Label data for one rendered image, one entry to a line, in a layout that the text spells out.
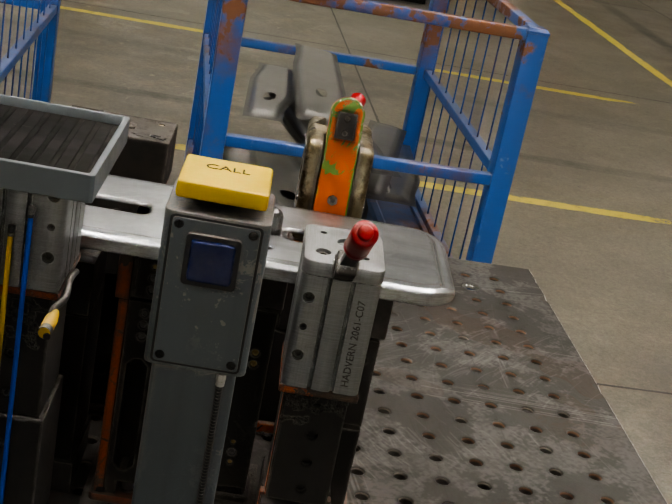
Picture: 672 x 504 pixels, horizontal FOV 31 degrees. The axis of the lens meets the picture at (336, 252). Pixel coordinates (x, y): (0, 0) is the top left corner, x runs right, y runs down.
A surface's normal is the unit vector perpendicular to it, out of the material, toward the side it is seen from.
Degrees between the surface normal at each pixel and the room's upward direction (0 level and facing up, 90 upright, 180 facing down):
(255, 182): 0
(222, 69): 90
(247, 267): 90
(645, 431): 0
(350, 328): 90
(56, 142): 0
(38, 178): 90
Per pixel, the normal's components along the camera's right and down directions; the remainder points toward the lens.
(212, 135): 0.10, 0.38
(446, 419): 0.18, -0.92
